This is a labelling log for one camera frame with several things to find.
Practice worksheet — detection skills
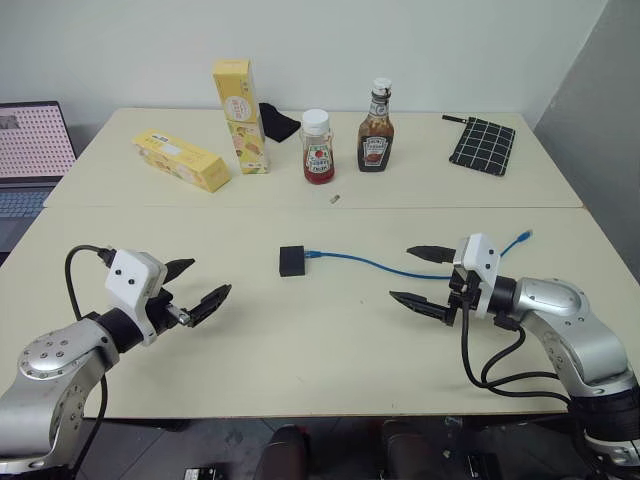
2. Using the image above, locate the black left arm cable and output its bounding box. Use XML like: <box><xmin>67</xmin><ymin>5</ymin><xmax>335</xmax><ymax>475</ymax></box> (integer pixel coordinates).
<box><xmin>64</xmin><ymin>244</ymin><xmax>115</xmax><ymax>471</ymax></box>

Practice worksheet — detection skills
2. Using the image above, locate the tall yellow carton box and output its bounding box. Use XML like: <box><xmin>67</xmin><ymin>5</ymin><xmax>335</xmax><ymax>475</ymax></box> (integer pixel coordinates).
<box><xmin>211</xmin><ymin>58</ymin><xmax>272</xmax><ymax>177</ymax></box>

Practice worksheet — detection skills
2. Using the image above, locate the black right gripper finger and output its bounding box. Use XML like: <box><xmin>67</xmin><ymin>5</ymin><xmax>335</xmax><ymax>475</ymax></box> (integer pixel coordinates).
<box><xmin>388</xmin><ymin>289</ymin><xmax>452</xmax><ymax>324</ymax></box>
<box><xmin>406</xmin><ymin>244</ymin><xmax>458</xmax><ymax>265</ymax></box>

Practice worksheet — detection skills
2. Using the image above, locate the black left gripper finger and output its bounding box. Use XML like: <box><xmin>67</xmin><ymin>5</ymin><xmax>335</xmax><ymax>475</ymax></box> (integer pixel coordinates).
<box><xmin>161</xmin><ymin>257</ymin><xmax>197</xmax><ymax>291</ymax></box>
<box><xmin>188</xmin><ymin>283</ymin><xmax>233</xmax><ymax>330</ymax></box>

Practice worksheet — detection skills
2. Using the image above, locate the long yellow carton box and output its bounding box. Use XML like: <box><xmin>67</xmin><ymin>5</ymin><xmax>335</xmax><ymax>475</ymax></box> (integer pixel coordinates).
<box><xmin>130</xmin><ymin>128</ymin><xmax>232</xmax><ymax>195</ymax></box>

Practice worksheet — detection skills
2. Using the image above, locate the black white grid pouch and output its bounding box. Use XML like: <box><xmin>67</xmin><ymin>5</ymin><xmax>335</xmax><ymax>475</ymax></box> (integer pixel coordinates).
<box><xmin>441</xmin><ymin>113</ymin><xmax>517</xmax><ymax>180</ymax></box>

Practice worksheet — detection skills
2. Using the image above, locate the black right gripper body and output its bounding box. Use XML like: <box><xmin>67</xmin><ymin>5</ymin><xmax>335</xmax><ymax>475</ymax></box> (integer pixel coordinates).
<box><xmin>446</xmin><ymin>266</ymin><xmax>484</xmax><ymax>327</ymax></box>

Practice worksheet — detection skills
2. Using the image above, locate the grey laptop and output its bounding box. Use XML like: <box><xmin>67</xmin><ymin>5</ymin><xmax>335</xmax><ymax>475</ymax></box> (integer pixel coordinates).
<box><xmin>0</xmin><ymin>100</ymin><xmax>79</xmax><ymax>254</ymax></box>

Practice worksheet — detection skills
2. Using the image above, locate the clear ketchup bottle white cap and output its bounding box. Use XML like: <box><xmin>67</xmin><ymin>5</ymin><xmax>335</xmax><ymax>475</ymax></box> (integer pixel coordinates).
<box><xmin>298</xmin><ymin>108</ymin><xmax>337</xmax><ymax>185</ymax></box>

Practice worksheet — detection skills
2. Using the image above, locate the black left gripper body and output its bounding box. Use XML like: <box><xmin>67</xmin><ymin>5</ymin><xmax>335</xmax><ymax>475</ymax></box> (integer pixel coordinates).
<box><xmin>144</xmin><ymin>287</ymin><xmax>195</xmax><ymax>336</ymax></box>

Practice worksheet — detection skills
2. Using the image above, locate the blue cable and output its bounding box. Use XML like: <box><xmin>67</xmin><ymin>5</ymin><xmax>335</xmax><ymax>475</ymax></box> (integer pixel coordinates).
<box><xmin>303</xmin><ymin>229</ymin><xmax>536</xmax><ymax>280</ymax></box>

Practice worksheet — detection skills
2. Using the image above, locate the dark rounded shape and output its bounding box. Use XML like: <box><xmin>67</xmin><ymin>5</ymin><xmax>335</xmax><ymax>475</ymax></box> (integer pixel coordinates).
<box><xmin>381</xmin><ymin>419</ymin><xmax>444</xmax><ymax>480</ymax></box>
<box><xmin>254</xmin><ymin>423</ymin><xmax>309</xmax><ymax>480</ymax></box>

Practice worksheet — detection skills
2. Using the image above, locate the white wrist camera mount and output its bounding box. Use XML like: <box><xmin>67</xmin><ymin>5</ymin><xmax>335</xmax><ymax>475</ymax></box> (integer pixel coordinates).
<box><xmin>103</xmin><ymin>248</ymin><xmax>169</xmax><ymax>347</ymax></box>
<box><xmin>451</xmin><ymin>232</ymin><xmax>502</xmax><ymax>319</ymax></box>

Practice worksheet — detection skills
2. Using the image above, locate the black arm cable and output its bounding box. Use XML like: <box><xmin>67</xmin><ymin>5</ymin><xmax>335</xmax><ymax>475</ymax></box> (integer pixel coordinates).
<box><xmin>64</xmin><ymin>244</ymin><xmax>115</xmax><ymax>471</ymax></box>
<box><xmin>459</xmin><ymin>293</ymin><xmax>574</xmax><ymax>402</ymax></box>

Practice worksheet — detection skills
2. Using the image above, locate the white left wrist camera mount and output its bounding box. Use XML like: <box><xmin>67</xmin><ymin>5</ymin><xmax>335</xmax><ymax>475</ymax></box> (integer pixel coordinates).
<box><xmin>103</xmin><ymin>248</ymin><xmax>169</xmax><ymax>347</ymax></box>

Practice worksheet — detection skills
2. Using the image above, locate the black cloth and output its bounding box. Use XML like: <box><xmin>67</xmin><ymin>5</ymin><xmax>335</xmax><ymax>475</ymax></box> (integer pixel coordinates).
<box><xmin>257</xmin><ymin>101</ymin><xmax>302</xmax><ymax>143</ymax></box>

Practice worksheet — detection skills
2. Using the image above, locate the dark Heinz sauce bottle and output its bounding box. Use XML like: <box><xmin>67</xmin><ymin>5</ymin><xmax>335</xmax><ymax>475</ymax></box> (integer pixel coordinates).
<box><xmin>356</xmin><ymin>76</ymin><xmax>397</xmax><ymax>175</ymax></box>

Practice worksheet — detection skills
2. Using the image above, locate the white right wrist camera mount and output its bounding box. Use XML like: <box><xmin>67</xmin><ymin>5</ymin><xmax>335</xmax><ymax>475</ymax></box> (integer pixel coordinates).
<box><xmin>451</xmin><ymin>232</ymin><xmax>502</xmax><ymax>319</ymax></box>

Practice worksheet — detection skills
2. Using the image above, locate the small black box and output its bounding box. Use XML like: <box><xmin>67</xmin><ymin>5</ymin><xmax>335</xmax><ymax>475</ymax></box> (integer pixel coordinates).
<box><xmin>278</xmin><ymin>244</ymin><xmax>308</xmax><ymax>278</ymax></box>

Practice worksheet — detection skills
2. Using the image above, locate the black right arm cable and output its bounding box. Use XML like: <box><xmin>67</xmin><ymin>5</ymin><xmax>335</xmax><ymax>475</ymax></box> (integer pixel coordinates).
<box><xmin>459</xmin><ymin>293</ymin><xmax>574</xmax><ymax>402</ymax></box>

